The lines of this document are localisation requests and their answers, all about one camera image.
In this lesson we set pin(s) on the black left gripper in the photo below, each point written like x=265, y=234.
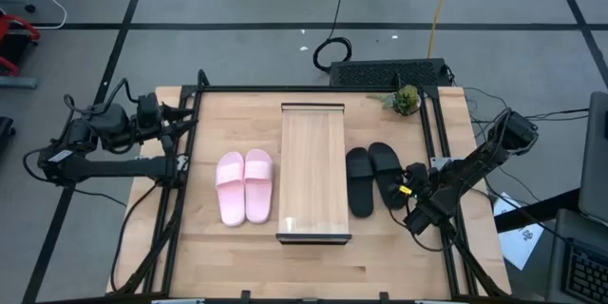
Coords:
x=149, y=110

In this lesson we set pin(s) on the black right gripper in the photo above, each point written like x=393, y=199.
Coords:
x=419, y=178

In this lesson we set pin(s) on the black rubber slide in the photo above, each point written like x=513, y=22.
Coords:
x=385, y=171
x=359, y=185

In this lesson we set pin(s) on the pink rubber slide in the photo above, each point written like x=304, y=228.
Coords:
x=230, y=190
x=259, y=185

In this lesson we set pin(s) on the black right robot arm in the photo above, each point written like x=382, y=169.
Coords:
x=480, y=161

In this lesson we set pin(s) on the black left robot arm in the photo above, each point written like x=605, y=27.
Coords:
x=119, y=167

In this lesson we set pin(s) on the small yellow tag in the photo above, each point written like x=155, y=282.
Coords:
x=405, y=190

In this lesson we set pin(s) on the potted green succulent plant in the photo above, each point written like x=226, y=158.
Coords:
x=407, y=100

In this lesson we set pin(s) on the pale green artificial vine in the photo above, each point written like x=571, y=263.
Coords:
x=382, y=100

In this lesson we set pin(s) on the black perforated computer case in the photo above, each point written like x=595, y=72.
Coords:
x=385, y=73

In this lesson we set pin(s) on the white paper sheet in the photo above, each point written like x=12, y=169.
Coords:
x=518, y=242

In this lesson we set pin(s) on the black desk beam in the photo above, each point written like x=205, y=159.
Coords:
x=537, y=211

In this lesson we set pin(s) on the grey desk top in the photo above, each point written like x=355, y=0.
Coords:
x=558, y=256

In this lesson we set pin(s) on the grey metal desk foot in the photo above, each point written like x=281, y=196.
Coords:
x=16, y=82

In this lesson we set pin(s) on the red metal cart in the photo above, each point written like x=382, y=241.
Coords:
x=19, y=21

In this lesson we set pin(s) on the grey monitor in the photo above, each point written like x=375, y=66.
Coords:
x=596, y=161

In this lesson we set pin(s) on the black keyboard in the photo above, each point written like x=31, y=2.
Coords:
x=586, y=273

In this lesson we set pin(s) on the wooden shelf with black frame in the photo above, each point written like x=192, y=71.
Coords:
x=313, y=166

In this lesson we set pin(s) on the black aluminium table frame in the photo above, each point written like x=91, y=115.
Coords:
x=285, y=89

